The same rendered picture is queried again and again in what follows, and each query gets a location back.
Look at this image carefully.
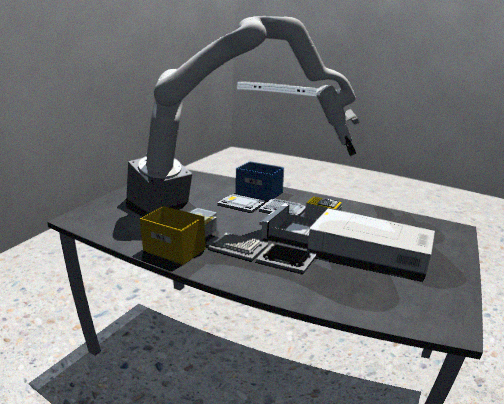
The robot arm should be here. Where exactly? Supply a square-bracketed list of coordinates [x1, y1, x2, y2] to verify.
[138, 16, 359, 179]

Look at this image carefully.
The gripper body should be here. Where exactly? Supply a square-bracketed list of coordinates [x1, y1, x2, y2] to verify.
[331, 121, 352, 145]

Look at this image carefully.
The olive-brown open bin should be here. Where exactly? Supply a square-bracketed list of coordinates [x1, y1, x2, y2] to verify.
[140, 206, 205, 265]

